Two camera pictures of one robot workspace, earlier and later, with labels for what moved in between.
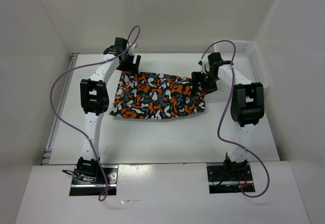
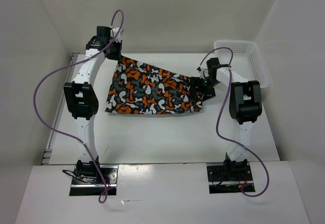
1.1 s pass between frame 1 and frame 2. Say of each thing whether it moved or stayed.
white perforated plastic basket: stayed
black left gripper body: moved
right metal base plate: stayed
